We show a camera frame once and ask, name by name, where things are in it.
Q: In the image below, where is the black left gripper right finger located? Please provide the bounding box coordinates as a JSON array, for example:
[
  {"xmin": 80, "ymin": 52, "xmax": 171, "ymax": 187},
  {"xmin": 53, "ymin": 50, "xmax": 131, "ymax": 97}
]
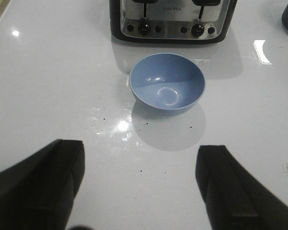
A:
[{"xmin": 195, "ymin": 145, "xmax": 288, "ymax": 230}]

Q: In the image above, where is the black and steel toaster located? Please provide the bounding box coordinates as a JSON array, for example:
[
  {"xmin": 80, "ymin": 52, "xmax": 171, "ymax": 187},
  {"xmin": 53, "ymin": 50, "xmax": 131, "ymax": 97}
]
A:
[{"xmin": 109, "ymin": 0, "xmax": 237, "ymax": 45}]

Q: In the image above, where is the blue bowl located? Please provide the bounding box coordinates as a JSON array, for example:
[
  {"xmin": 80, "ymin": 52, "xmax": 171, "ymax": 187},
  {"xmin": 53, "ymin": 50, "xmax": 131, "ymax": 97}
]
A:
[{"xmin": 129, "ymin": 53, "xmax": 205, "ymax": 116}]

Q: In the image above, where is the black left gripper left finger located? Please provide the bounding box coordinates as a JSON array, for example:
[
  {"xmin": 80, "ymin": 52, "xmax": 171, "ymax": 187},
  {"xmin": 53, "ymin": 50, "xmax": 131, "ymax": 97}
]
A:
[{"xmin": 0, "ymin": 139, "xmax": 85, "ymax": 230}]

